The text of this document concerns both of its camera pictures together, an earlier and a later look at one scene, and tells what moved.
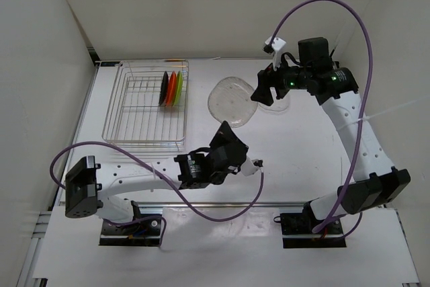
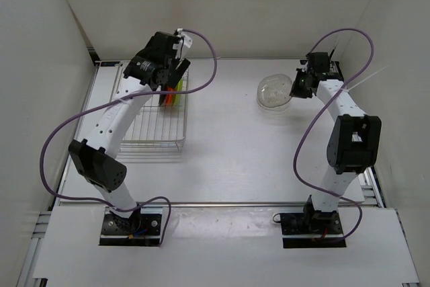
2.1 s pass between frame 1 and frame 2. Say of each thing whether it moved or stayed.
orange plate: stayed
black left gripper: moved
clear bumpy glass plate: stayed
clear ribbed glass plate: moved
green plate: stayed
